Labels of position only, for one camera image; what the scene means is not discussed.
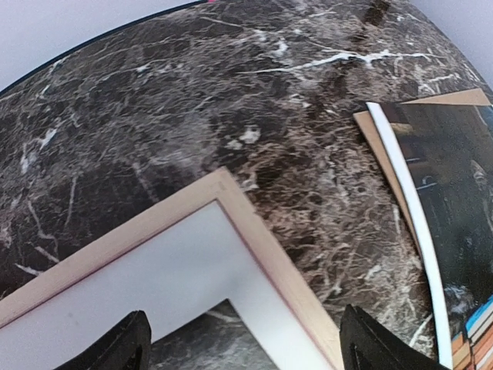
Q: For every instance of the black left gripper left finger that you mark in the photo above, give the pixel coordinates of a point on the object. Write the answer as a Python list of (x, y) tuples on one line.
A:
[(126, 345)]

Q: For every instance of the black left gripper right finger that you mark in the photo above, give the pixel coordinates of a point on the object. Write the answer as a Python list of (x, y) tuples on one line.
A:
[(367, 345)]

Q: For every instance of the white photo mat board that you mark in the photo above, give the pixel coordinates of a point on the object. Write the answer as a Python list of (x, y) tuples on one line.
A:
[(174, 277)]

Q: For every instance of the clear acrylic sheet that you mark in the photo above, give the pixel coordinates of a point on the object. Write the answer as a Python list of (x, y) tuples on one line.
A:
[(216, 340)]

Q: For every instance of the pink wooden picture frame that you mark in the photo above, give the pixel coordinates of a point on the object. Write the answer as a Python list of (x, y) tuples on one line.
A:
[(220, 188)]

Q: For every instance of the cat and books photo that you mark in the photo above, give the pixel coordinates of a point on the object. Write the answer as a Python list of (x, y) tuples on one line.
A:
[(441, 155)]

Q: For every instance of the brown cardboard backing board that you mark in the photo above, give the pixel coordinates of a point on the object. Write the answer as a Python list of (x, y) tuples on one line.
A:
[(365, 121)]

